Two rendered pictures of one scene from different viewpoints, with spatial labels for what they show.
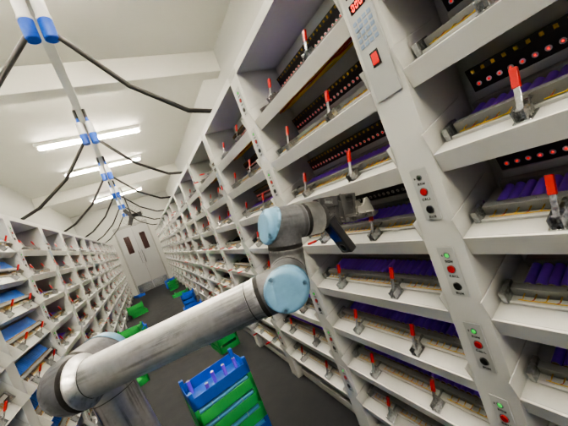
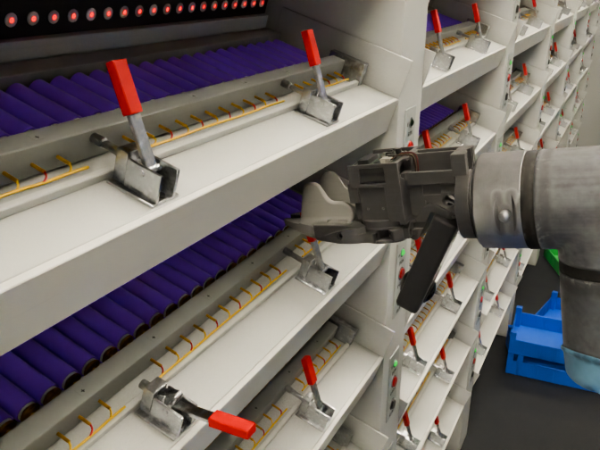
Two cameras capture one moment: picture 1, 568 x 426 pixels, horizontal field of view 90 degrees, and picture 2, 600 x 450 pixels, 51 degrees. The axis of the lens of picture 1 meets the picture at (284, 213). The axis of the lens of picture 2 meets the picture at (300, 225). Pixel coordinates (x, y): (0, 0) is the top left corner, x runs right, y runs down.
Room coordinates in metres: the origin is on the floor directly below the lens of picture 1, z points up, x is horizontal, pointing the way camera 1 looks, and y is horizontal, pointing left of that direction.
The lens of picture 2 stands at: (1.24, 0.27, 1.27)
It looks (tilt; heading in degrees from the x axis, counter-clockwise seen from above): 22 degrees down; 235
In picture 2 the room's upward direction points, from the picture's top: straight up
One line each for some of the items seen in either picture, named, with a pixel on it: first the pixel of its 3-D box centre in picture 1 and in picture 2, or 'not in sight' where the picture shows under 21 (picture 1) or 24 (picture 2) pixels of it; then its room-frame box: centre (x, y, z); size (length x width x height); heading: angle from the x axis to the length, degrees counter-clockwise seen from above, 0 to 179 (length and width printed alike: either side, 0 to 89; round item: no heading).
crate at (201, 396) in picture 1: (214, 376); not in sight; (1.41, 0.62, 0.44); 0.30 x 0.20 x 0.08; 124
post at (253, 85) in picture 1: (318, 248); not in sight; (1.32, -0.09, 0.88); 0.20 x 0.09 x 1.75; 117
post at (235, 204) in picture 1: (262, 250); not in sight; (1.94, 0.23, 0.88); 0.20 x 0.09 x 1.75; 117
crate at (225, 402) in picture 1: (220, 390); not in sight; (1.41, 0.62, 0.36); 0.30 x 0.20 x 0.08; 124
